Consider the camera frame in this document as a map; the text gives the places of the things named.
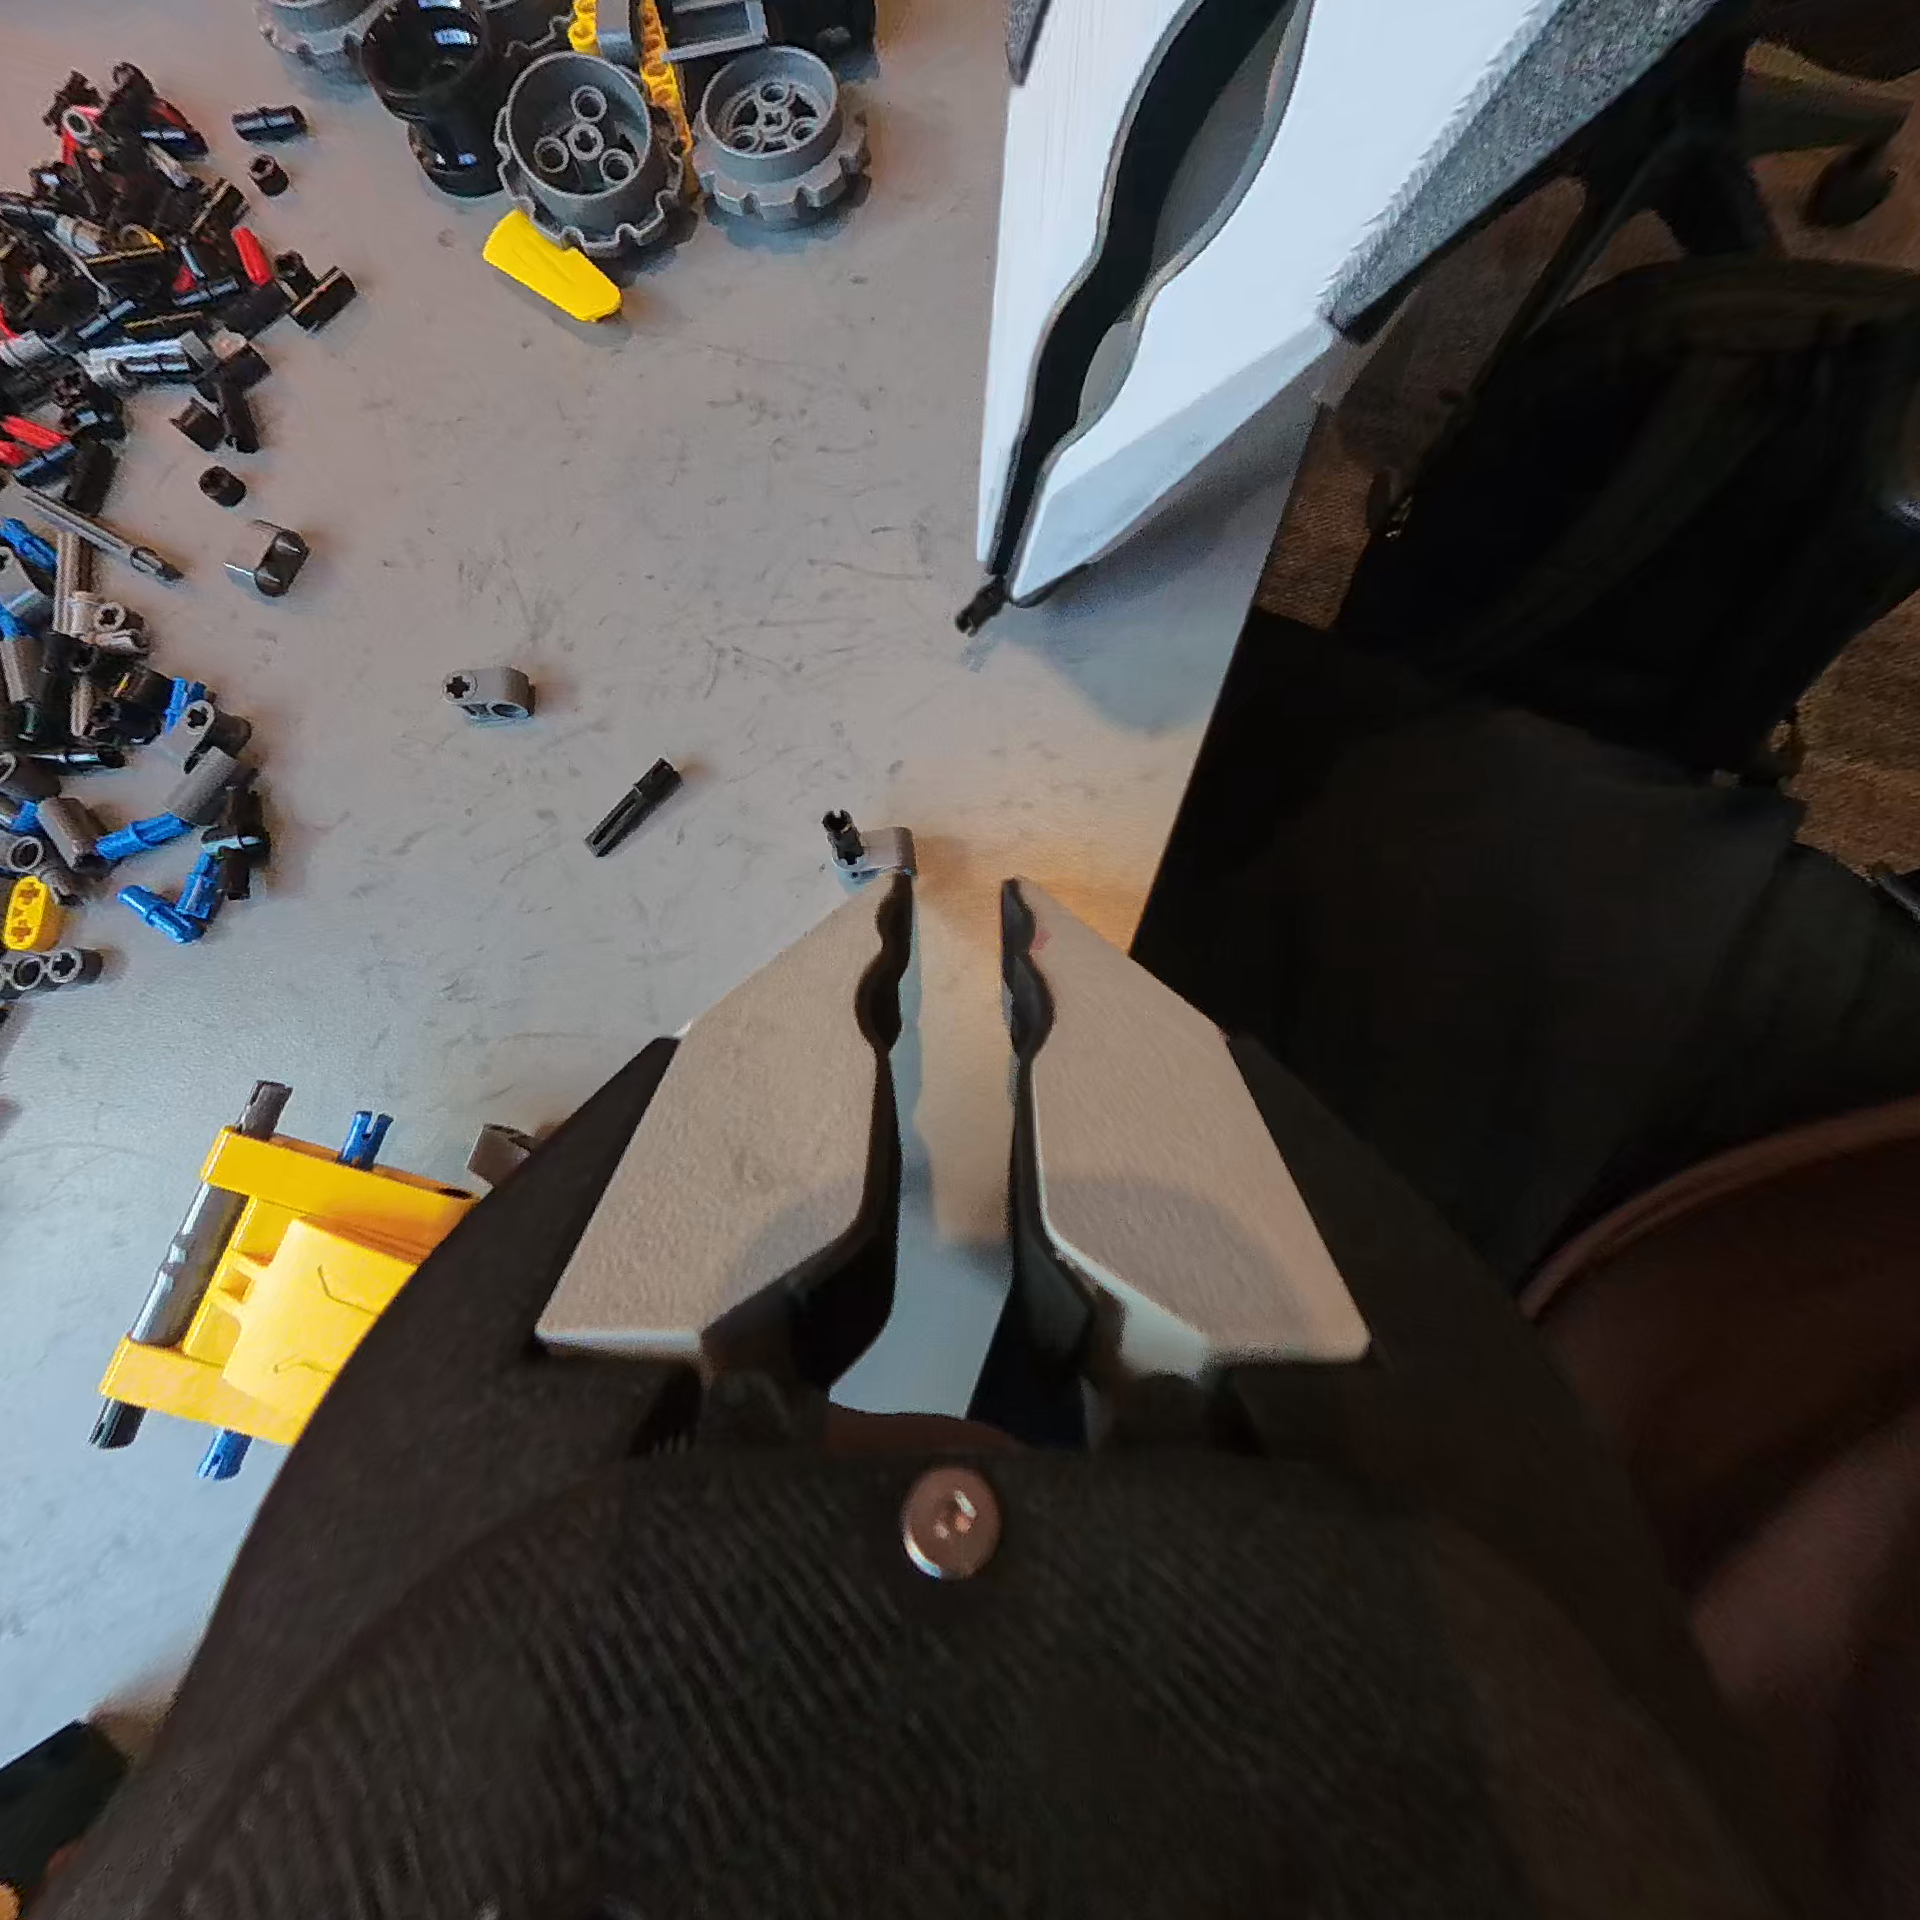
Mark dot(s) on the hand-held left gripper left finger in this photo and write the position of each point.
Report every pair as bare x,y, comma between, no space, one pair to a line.
721,1186

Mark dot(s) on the yellow panel piece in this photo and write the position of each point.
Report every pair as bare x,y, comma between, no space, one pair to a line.
551,269

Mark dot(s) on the short black pin piece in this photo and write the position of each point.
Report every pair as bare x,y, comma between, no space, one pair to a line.
978,604

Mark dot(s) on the black backpack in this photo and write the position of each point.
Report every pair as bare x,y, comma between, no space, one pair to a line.
1620,495

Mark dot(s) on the grey desk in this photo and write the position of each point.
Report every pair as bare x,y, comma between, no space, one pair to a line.
675,525

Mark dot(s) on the yellow toy vehicle assembly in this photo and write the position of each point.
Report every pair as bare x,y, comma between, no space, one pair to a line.
284,1291

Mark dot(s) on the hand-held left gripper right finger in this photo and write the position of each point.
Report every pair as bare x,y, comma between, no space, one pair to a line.
1185,1186

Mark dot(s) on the small black bush piece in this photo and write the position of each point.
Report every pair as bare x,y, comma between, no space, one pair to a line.
223,485

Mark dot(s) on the pile of building pieces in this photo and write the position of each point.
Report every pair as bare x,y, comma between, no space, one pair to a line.
120,300

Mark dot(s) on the yellow chassis parts with wheels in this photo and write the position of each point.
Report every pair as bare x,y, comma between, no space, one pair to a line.
428,76

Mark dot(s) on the black battery box yellow beams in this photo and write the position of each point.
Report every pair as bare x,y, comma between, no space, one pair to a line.
44,1786

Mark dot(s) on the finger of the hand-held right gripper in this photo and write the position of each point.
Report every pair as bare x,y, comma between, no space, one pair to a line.
1059,182
1275,300

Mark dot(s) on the grey connector piece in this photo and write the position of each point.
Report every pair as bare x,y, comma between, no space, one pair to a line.
888,852
487,692

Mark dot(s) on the person's legs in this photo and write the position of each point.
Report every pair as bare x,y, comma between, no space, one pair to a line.
1425,932

